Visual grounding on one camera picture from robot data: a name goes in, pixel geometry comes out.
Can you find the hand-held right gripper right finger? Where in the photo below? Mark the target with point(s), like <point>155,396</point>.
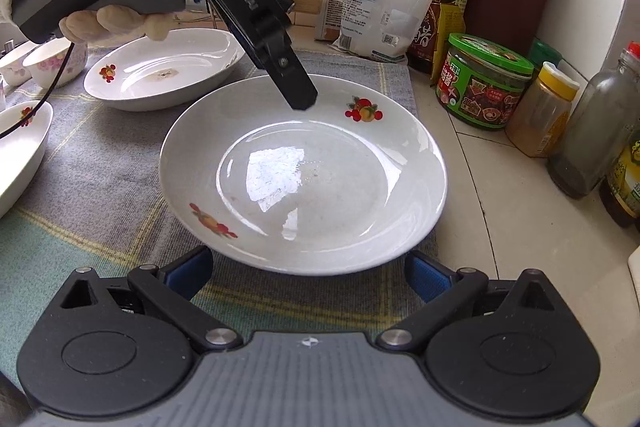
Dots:
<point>425,277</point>

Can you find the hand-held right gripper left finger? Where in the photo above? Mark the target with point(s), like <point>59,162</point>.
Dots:
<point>192,269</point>

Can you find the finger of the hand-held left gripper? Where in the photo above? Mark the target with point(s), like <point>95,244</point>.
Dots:
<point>295,87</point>

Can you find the stained white fruit-print plate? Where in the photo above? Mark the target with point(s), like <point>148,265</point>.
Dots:
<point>190,67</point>

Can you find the white floral-print bowl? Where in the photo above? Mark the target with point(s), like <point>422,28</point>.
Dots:
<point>45,67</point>
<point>15,67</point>

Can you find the white and orange packet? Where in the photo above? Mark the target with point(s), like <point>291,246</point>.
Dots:
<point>327,9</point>

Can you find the white and blue plastic bag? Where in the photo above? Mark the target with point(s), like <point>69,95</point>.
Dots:
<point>385,17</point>

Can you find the grey and teal checked towel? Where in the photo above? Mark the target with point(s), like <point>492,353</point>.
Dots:
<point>110,157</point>

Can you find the dark bottle yellow label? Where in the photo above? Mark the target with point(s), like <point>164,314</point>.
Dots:
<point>452,32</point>

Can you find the green-lidded sauce jar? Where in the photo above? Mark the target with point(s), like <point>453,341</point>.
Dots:
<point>480,87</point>

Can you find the yellow-lidded spice jar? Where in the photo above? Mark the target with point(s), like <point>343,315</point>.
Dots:
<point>540,117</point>

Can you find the yellow-labelled oil bottle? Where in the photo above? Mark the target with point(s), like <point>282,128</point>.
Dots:
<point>625,182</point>

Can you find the clear glass bottle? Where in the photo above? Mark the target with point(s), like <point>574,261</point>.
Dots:
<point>595,127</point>

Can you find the small green-lidded jar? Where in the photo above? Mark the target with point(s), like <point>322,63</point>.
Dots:
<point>545,53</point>

